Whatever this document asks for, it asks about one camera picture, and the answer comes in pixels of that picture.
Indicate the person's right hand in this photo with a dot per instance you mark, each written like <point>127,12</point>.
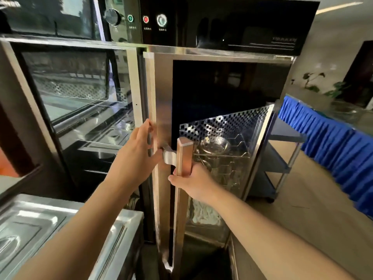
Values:
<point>196,185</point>

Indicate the person's left hand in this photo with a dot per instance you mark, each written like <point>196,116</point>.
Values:
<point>135,160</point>

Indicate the person's left thumb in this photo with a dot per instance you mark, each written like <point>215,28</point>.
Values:
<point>158,156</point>

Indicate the person's right thumb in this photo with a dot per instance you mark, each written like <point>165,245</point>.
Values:
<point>177,180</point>

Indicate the person's left forearm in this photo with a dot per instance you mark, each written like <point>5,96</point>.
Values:
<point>75,236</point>

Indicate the person's right forearm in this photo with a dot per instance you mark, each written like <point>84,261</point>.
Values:
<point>274,242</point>

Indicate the stainless steel bowl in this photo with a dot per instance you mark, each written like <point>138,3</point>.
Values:
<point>214,147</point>

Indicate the steel tray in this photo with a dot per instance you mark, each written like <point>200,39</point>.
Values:
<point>102,137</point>

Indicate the perforated steel shelf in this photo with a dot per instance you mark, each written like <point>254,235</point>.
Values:
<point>233,122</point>

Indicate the stainless steel trolley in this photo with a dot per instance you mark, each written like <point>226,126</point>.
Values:
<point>279,160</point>

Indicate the steel framed glass cabinet door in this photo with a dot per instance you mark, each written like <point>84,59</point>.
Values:
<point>78,84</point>

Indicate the silver ringed round button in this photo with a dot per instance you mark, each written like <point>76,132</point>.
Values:
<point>161,20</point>

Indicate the red round button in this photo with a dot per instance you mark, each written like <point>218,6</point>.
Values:
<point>145,19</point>

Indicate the stainless steel food warmer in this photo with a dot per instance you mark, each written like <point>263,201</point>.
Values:
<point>32,230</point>

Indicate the black round control knob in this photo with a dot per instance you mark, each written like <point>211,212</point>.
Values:
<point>112,16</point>

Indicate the stainless steel disinfection cabinet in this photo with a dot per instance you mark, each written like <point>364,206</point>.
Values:
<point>221,23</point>

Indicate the blue pleated table skirt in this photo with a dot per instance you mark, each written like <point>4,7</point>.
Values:
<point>335,148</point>

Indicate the green potted plant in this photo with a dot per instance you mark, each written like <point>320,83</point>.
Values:
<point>338,90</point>
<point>313,81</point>

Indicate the glass table cover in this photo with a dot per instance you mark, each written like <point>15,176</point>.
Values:
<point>332,110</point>

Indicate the dark wooden door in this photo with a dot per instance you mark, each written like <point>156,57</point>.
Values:
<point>361,72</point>

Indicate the ceiling strip light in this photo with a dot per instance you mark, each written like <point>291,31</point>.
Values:
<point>339,8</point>

